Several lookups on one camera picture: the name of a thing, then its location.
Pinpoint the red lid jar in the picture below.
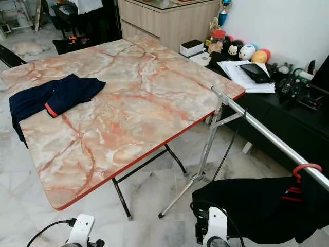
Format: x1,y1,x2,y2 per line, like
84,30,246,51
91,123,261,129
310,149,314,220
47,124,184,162
208,29,227,54

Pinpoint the white blue plush ball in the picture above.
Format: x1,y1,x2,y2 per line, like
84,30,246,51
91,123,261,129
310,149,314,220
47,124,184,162
238,44,257,61

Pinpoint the white box black lid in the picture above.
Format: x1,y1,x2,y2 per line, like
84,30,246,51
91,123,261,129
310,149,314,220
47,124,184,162
180,40,205,57

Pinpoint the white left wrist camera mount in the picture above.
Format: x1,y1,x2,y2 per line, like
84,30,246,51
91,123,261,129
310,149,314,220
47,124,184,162
67,214,96,247

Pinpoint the orange plush ball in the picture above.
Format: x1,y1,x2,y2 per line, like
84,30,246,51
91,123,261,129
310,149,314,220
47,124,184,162
251,48,271,64

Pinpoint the black mouse plush ball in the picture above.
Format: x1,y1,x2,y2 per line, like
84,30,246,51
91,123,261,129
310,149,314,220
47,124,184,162
228,41,245,56

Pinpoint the dark furniture with white cloth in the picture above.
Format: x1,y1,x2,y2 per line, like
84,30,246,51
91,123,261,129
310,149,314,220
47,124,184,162
41,0,121,55

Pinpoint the black wallet pouch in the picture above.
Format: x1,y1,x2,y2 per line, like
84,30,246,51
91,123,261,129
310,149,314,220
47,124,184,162
239,63,272,84

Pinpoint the pale fluffy floor mat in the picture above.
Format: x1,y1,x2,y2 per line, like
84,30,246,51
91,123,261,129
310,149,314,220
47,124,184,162
13,41,49,56

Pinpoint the black printed t-shirt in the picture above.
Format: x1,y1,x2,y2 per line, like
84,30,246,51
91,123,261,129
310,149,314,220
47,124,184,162
191,175,329,245

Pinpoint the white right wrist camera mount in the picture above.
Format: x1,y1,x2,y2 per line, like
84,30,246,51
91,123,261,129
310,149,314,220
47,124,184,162
206,207,229,247

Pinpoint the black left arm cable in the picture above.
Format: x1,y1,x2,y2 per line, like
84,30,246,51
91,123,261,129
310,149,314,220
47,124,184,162
26,219,78,247

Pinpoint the navy blue garment red trim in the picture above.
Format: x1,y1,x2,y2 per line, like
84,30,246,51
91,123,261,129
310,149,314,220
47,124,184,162
9,74,107,148

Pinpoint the thin black clothes hanger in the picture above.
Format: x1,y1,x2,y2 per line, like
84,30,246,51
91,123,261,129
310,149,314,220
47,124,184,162
211,107,248,182

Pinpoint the blue silver trophy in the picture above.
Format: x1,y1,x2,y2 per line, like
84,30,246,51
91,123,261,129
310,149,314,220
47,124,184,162
217,0,233,26

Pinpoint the light wooden cabinet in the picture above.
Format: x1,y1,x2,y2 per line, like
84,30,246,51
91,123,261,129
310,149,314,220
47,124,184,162
118,0,222,52

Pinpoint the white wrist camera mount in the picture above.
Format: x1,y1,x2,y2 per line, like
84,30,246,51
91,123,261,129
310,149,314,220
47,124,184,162
67,214,96,247
206,207,229,247

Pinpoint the marble top folding table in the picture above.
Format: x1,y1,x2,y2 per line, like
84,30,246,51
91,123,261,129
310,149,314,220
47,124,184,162
0,35,246,220

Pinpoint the white paper stack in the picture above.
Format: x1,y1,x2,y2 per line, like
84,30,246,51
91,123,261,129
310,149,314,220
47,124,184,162
217,59,277,94

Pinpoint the red plastic clothes hanger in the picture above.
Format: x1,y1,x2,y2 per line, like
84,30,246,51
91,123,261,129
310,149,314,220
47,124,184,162
282,163,323,203

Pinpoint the chrome clothes rack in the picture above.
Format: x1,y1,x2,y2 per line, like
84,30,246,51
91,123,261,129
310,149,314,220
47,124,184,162
158,86,329,219

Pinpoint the black electronics cluster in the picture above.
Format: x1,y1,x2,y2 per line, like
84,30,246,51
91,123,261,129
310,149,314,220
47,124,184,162
270,61,324,111

